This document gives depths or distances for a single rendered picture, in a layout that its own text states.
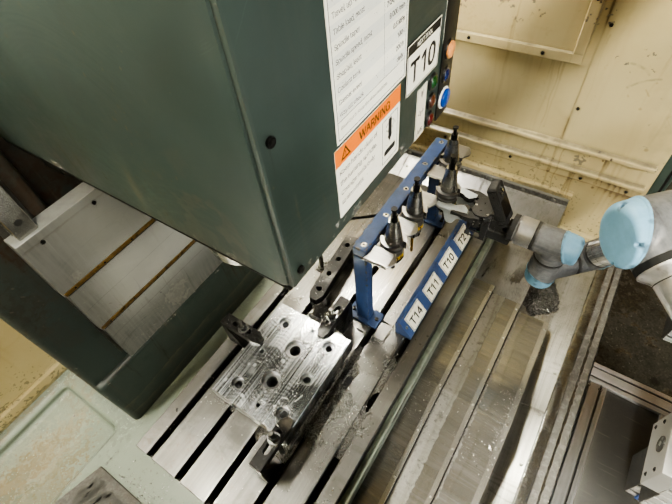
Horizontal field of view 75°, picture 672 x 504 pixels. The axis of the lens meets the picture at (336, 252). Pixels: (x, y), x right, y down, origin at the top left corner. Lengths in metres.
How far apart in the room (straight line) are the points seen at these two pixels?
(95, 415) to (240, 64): 1.56
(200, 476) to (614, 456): 1.49
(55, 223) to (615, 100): 1.45
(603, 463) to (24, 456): 2.01
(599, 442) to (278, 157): 1.83
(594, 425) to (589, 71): 1.28
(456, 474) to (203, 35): 1.21
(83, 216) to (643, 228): 1.07
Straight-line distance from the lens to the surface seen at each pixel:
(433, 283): 1.33
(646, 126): 1.56
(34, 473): 1.83
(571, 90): 1.54
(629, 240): 0.87
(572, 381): 1.44
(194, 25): 0.35
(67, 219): 1.09
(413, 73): 0.63
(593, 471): 2.02
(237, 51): 0.35
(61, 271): 1.13
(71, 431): 1.82
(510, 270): 1.67
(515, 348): 1.53
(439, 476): 1.33
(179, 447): 1.27
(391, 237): 1.02
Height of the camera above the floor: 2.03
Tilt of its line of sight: 51 degrees down
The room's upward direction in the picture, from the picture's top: 7 degrees counter-clockwise
